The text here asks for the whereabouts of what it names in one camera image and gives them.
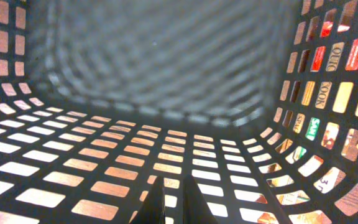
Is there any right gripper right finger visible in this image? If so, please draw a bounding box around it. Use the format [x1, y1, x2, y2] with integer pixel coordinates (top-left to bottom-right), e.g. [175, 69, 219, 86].
[183, 175, 218, 224]

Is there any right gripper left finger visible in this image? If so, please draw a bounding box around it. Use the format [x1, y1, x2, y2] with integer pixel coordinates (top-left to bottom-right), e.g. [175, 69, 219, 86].
[130, 176, 165, 224]

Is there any grey plastic basket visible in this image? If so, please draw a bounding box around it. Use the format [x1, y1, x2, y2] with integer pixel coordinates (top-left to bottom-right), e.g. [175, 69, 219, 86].
[0, 0, 358, 224]

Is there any spaghetti pasta package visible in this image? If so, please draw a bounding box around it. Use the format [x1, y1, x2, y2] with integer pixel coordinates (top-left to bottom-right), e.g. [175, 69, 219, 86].
[260, 0, 358, 223]

